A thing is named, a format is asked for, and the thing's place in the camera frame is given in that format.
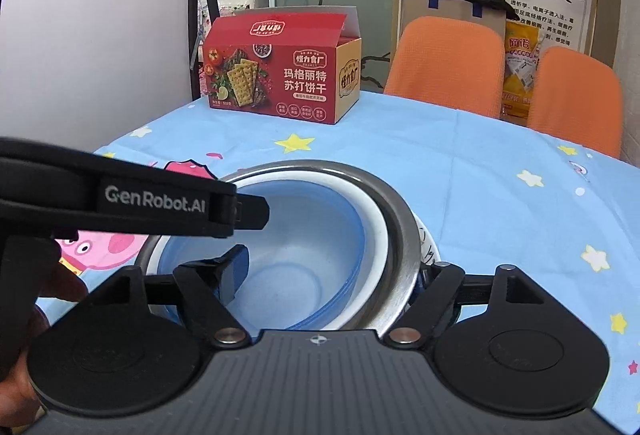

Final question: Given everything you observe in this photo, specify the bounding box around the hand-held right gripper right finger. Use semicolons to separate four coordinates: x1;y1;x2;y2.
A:
387;261;551;348

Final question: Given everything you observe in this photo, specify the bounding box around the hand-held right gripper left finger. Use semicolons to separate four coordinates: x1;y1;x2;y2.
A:
95;243;253;350

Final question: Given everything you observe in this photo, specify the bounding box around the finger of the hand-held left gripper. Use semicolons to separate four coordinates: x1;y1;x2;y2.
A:
232;195;271;232

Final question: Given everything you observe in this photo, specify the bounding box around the white swirl-print plate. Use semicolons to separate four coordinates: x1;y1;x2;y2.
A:
412;212;443;276

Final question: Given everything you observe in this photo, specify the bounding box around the blue plastic bowl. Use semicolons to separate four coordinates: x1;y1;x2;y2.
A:
156;180;368;331

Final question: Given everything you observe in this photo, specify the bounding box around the stainless steel bowl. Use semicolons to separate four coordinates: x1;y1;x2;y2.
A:
135;159;423;331

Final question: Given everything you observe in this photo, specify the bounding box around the white ceramic bowl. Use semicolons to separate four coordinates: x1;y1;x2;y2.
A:
150;172;390;316

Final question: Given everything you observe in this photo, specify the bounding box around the person's left hand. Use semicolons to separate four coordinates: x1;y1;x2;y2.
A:
0;259;87;428

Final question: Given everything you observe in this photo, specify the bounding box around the blue printed tablecloth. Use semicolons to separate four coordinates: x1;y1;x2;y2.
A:
30;88;640;435

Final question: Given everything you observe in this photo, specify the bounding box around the red cracker box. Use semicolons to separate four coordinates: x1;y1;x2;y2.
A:
200;5;363;126

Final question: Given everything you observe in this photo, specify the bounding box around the orange chair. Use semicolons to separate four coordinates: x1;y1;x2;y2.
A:
382;16;507;118
527;46;623;159

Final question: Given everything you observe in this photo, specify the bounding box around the yellow packet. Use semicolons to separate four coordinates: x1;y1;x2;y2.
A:
501;20;543;121

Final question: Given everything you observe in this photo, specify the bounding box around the brown paper bag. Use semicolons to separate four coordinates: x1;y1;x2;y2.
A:
400;0;507;38

